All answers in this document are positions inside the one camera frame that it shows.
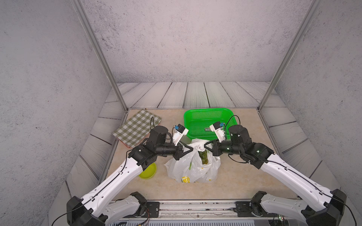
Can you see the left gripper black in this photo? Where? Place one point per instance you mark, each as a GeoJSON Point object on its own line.
{"type": "Point", "coordinates": [178, 150]}

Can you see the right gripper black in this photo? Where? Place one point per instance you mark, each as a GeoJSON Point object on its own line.
{"type": "Point", "coordinates": [216, 150]}

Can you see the pineapple front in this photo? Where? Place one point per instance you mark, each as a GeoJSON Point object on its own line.
{"type": "Point", "coordinates": [204, 157]}

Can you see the white plastic bag lemon print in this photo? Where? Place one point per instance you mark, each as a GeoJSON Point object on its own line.
{"type": "Point", "coordinates": [190, 169]}

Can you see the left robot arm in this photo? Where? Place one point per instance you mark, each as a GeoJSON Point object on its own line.
{"type": "Point", "coordinates": [96, 207]}

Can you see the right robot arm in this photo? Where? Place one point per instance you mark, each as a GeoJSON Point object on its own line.
{"type": "Point", "coordinates": [316, 205]}

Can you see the green plastic basket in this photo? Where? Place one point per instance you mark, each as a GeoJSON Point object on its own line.
{"type": "Point", "coordinates": [197, 121]}

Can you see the lime green bowl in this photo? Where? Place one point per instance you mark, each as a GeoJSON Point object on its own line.
{"type": "Point", "coordinates": [149, 172]}

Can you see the green checkered cloth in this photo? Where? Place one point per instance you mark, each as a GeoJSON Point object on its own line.
{"type": "Point", "coordinates": [135, 129]}

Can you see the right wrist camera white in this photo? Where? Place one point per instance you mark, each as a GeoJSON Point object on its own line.
{"type": "Point", "coordinates": [218, 128]}

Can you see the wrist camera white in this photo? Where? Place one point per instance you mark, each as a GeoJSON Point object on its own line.
{"type": "Point", "coordinates": [218, 128]}
{"type": "Point", "coordinates": [180, 131]}

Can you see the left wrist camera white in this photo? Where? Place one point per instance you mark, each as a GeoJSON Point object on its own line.
{"type": "Point", "coordinates": [180, 131]}

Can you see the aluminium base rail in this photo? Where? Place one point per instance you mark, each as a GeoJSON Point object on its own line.
{"type": "Point", "coordinates": [210, 213]}

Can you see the right metal frame post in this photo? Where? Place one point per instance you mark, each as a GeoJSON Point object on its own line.
{"type": "Point", "coordinates": [312, 11]}

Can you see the metal frame post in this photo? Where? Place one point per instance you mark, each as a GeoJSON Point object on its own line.
{"type": "Point", "coordinates": [77, 5]}
{"type": "Point", "coordinates": [312, 11]}

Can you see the left metal frame post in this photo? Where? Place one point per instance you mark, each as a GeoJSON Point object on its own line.
{"type": "Point", "coordinates": [77, 5]}

